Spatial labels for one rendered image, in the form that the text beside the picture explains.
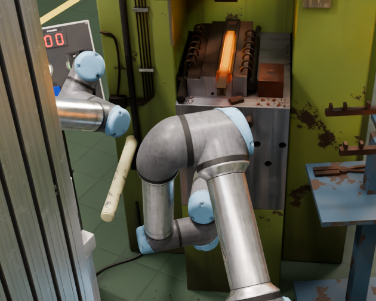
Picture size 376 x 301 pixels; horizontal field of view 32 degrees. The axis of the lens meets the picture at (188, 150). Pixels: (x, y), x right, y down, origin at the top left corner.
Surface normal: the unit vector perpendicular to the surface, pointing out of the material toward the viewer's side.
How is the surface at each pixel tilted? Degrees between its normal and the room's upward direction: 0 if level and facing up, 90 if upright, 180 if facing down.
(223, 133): 41
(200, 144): 65
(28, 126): 90
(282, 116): 90
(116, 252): 0
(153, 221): 104
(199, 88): 90
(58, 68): 60
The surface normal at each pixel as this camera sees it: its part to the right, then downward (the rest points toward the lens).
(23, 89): 0.87, 0.26
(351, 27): -0.13, 0.59
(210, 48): -0.04, -0.80
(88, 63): 0.24, 0.08
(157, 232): -0.01, 0.79
